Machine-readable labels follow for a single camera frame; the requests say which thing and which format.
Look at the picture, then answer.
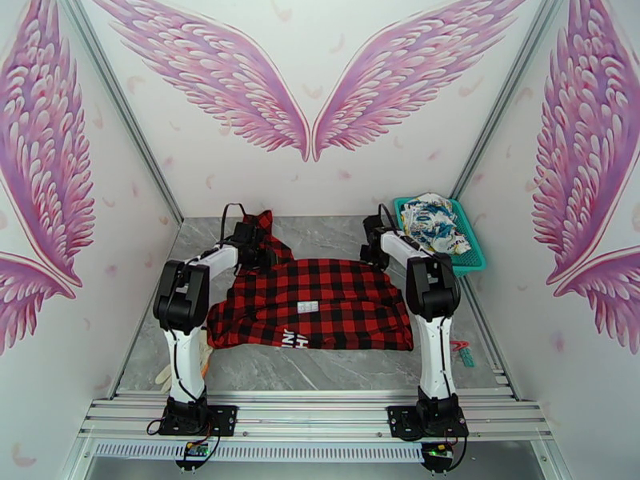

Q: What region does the red black plaid shirt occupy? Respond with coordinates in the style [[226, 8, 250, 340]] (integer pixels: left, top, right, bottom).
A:
[[206, 209, 415, 352]]

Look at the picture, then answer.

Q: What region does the teal plastic basket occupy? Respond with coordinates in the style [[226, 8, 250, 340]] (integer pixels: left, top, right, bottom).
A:
[[392, 195, 487, 277]]

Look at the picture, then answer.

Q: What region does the cream work glove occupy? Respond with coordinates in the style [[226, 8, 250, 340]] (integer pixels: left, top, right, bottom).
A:
[[155, 339, 212, 394]]

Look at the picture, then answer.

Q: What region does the small red teal clip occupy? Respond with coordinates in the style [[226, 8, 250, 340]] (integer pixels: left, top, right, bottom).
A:
[[450, 339, 478, 369]]

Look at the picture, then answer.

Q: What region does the left controller circuit board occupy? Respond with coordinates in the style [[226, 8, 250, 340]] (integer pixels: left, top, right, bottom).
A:
[[174, 439, 212, 470]]

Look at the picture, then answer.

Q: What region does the controller circuit board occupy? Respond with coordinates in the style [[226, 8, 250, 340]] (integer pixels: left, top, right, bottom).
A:
[[421, 442, 458, 472], [174, 439, 212, 470]]

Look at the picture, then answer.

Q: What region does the right controller circuit board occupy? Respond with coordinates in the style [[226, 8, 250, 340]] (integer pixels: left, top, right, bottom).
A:
[[421, 442, 458, 472]]

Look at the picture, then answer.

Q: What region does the aluminium table side rail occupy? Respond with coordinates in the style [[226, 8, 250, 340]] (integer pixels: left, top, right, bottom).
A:
[[462, 281, 521, 400]]

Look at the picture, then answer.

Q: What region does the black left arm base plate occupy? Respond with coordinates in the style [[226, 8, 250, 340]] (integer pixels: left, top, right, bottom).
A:
[[158, 404, 238, 437]]

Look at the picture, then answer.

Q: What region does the aluminium rail frame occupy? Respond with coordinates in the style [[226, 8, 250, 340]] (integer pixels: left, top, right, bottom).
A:
[[77, 388, 556, 442]]

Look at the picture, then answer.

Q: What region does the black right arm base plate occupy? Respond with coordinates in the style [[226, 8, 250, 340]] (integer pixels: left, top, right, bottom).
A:
[[387, 404, 470, 440]]

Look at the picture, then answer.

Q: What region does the aluminium corner post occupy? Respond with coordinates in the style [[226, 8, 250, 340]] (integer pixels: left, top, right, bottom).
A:
[[450, 0, 566, 201], [54, 0, 183, 226]]

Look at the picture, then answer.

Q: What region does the white vented cable duct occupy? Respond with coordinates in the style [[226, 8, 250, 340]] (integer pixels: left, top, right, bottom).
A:
[[92, 442, 426, 463]]

